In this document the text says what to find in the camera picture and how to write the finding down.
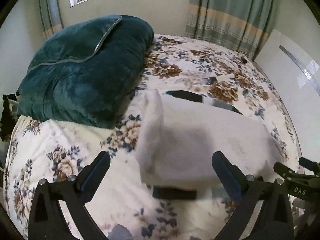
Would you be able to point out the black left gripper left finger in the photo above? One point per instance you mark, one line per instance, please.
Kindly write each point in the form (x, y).
(46, 220)

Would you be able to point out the white small garment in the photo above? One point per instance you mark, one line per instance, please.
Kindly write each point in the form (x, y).
(178, 137)

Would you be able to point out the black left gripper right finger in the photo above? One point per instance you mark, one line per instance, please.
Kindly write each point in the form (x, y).
(275, 218)

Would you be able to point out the green striped left curtain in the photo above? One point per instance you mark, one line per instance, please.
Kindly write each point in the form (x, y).
(50, 17)

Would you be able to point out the floral bed blanket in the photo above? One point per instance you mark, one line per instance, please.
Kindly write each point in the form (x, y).
(55, 150)

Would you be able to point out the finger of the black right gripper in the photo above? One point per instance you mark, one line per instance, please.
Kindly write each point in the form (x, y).
(283, 171)
(309, 165)

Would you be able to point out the white bed headboard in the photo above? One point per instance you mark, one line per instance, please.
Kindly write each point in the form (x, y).
(295, 76)

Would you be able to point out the dark green velvet pillow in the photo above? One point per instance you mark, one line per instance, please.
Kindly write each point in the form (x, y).
(76, 43)

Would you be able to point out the dark green velvet quilt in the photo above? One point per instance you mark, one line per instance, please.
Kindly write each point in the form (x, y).
(92, 92)

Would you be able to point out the green striped right curtain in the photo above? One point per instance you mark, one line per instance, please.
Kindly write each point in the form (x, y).
(242, 25)

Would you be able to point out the black grey white folded garment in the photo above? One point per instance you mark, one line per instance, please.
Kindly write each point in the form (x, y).
(180, 194)

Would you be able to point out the green striped curtain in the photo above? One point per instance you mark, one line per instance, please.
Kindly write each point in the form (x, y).
(50, 17)
(242, 25)

